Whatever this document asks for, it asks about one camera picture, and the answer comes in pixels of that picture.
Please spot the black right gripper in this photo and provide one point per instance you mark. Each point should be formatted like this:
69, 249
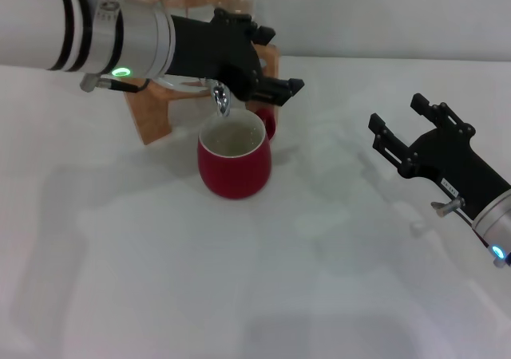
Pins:
459, 171

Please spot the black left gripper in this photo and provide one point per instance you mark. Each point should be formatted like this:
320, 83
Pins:
211, 52

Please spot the chrome faucet with lever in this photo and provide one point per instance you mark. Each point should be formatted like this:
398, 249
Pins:
220, 99

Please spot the red ceramic cup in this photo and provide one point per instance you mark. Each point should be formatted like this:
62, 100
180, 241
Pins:
231, 175

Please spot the wooden dispenser stand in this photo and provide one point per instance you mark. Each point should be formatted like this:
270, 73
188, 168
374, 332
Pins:
151, 115

